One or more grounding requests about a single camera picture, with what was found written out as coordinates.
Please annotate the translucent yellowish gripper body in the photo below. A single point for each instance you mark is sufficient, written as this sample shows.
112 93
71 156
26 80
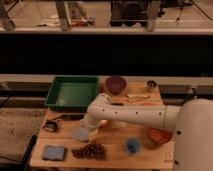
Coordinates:
92 130

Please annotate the light blue towel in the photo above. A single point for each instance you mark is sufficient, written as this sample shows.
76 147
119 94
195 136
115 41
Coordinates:
80 134

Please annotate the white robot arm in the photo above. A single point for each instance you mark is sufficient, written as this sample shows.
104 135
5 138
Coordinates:
192 124

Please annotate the purple bowl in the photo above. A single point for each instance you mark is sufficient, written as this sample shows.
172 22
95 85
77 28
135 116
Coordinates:
115 84

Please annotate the red-brown bowl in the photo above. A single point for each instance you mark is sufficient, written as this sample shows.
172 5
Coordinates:
159 136

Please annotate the yellow apple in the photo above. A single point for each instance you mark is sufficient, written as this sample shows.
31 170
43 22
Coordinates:
104 123

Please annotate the bunch of dark grapes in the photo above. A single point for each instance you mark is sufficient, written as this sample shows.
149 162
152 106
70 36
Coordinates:
92 150

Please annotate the white plastic cup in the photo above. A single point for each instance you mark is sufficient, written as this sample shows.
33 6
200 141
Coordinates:
120 124

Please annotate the black rectangular block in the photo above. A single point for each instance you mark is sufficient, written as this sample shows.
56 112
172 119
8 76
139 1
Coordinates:
117 104

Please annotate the green plastic tray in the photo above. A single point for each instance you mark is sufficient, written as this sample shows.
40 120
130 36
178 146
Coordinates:
72 92

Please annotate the blue cup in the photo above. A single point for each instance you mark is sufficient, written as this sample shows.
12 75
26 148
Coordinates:
132 146

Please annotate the yellow tongs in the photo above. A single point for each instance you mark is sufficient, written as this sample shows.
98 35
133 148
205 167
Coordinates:
136 97

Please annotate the blue sponge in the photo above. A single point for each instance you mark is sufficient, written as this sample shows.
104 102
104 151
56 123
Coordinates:
53 153

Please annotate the orange carrot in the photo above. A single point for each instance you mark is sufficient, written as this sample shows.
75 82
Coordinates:
148 104

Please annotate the small metal cup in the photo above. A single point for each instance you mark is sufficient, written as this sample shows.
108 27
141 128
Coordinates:
150 86

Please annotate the black handled knife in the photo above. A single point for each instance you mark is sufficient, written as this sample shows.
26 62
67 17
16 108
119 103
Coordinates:
69 117

